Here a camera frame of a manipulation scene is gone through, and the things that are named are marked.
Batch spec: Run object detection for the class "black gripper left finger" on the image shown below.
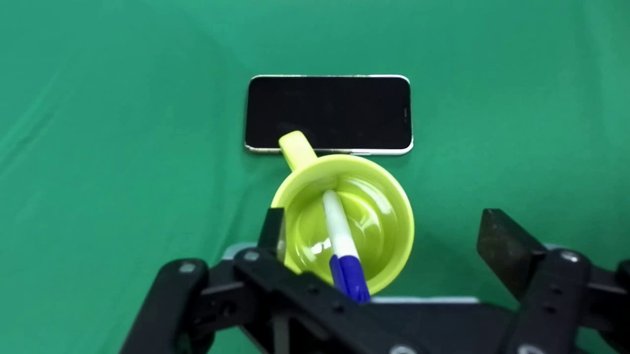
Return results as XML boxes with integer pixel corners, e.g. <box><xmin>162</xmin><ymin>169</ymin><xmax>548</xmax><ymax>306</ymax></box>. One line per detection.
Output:
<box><xmin>121</xmin><ymin>204</ymin><xmax>422</xmax><ymax>354</ymax></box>

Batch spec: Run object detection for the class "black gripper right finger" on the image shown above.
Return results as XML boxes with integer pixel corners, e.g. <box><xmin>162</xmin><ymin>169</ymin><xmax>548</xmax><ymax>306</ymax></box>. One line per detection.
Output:
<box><xmin>475</xmin><ymin>206</ymin><xmax>630</xmax><ymax>354</ymax></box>

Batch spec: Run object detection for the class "white marker with blue cap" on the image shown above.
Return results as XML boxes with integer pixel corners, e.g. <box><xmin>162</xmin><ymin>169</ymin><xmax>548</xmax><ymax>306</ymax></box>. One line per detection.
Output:
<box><xmin>321</xmin><ymin>188</ymin><xmax>375</xmax><ymax>304</ymax></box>

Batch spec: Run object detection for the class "yellow-green printed mug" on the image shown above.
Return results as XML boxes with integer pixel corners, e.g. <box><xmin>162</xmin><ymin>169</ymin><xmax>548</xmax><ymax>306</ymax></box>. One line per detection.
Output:
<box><xmin>270</xmin><ymin>127</ymin><xmax>418</xmax><ymax>296</ymax></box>

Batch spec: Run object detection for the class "green cloth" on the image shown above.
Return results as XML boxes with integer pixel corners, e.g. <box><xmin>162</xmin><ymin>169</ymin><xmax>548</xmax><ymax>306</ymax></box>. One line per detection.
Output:
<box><xmin>0</xmin><ymin>0</ymin><xmax>630</xmax><ymax>354</ymax></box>

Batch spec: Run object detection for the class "black smartphone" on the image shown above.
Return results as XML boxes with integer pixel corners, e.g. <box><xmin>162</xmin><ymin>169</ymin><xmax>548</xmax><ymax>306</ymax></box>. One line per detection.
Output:
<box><xmin>243</xmin><ymin>72</ymin><xmax>418</xmax><ymax>157</ymax></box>

